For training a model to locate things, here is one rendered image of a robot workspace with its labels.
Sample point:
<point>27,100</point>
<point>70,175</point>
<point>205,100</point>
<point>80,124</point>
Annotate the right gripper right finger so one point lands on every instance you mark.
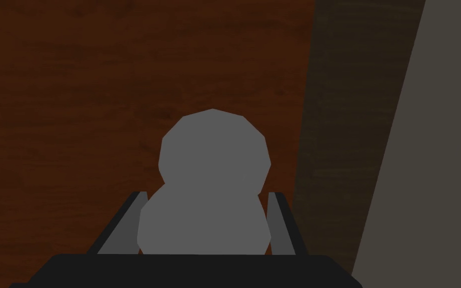
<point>282,228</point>

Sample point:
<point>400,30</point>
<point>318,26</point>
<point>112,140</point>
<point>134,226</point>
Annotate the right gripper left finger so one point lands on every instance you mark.
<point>120,234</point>

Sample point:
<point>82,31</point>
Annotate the grey door knob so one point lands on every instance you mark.
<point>213,180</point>

